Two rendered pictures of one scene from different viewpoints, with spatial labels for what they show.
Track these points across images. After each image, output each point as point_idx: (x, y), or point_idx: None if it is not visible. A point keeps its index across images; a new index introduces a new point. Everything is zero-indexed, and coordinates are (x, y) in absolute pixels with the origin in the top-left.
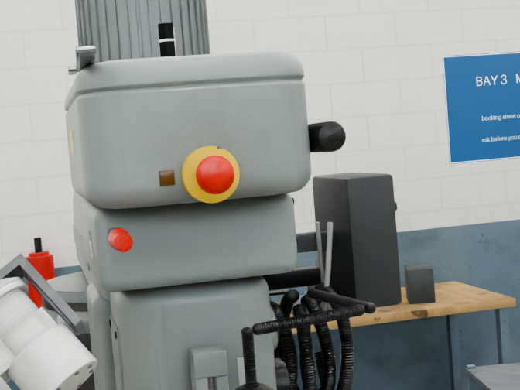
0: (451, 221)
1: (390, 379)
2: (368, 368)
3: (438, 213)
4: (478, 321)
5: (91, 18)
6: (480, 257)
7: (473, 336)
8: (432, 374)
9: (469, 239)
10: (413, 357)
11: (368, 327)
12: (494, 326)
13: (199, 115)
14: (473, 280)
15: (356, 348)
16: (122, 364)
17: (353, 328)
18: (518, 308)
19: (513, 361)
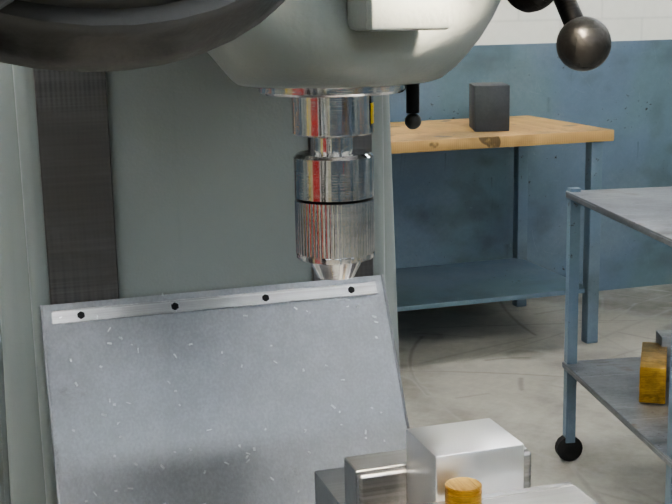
0: (529, 37)
1: (436, 239)
2: (409, 223)
3: (513, 25)
4: (552, 171)
5: None
6: (562, 87)
7: (544, 189)
8: (490, 236)
9: (550, 62)
10: (467, 213)
11: (413, 170)
12: (571, 178)
13: None
14: (550, 117)
15: (395, 196)
16: None
17: (393, 169)
18: (603, 157)
19: None
